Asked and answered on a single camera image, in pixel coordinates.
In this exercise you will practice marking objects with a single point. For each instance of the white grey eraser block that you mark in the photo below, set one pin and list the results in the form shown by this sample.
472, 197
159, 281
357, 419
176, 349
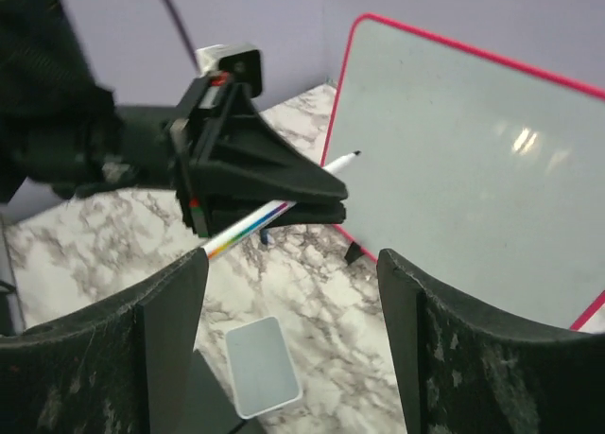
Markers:
263, 375

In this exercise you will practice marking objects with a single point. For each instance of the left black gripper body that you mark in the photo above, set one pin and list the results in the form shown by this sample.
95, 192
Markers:
170, 148

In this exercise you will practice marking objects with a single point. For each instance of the right black whiteboard foot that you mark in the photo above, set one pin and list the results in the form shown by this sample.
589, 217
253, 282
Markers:
353, 253

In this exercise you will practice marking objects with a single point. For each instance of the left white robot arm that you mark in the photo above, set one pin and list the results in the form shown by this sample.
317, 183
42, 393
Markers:
60, 127

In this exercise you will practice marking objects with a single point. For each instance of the pink framed whiteboard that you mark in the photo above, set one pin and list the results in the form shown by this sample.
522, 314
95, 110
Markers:
485, 172

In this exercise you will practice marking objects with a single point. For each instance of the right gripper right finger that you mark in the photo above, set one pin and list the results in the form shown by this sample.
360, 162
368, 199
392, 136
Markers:
463, 366

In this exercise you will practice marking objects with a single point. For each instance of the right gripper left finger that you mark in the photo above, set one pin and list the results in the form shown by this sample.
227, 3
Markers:
116, 366

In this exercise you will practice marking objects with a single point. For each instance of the white whiteboard marker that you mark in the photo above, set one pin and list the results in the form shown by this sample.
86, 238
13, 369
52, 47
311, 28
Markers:
261, 217

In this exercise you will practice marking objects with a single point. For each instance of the blue handled pliers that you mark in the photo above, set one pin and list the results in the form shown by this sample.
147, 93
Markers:
264, 237

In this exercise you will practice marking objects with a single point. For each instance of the right black foam pad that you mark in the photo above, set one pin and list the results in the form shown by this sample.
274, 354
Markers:
207, 408

